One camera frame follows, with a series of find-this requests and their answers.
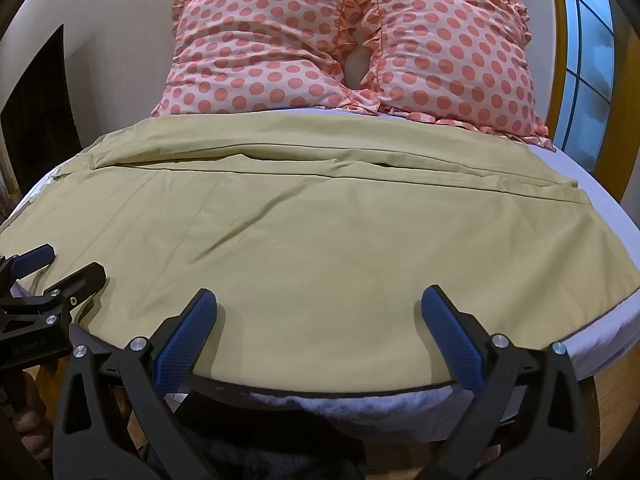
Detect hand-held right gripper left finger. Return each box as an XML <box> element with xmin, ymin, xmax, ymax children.
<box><xmin>52</xmin><ymin>288</ymin><xmax>219</xmax><ymax>480</ymax></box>

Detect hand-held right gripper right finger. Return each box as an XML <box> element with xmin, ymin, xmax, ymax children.
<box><xmin>421</xmin><ymin>284</ymin><xmax>602</xmax><ymax>480</ymax></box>

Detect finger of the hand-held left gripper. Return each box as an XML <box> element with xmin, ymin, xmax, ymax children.
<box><xmin>0</xmin><ymin>243</ymin><xmax>56</xmax><ymax>282</ymax></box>
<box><xmin>0</xmin><ymin>262</ymin><xmax>107</xmax><ymax>327</ymax></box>

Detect olive green bed sheet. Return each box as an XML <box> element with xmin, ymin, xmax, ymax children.
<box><xmin>0</xmin><ymin>110</ymin><xmax>640</xmax><ymax>397</ymax></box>

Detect person's left hand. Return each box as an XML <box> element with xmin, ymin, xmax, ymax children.
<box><xmin>9</xmin><ymin>372</ymin><xmax>57</xmax><ymax>463</ymax></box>

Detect dark door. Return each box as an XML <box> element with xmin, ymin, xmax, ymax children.
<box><xmin>0</xmin><ymin>24</ymin><xmax>82</xmax><ymax>196</ymax></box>

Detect bed with white sheet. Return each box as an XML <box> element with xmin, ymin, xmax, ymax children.
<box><xmin>0</xmin><ymin>108</ymin><xmax>640</xmax><ymax>443</ymax></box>

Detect pink polka dot pillow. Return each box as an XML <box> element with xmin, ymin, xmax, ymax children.
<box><xmin>151</xmin><ymin>0</ymin><xmax>362</xmax><ymax>117</ymax></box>
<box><xmin>344</xmin><ymin>0</ymin><xmax>557</xmax><ymax>152</ymax></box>

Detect window with yellow frame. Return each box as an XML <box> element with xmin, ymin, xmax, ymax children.
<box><xmin>462</xmin><ymin>0</ymin><xmax>632</xmax><ymax>201</ymax></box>

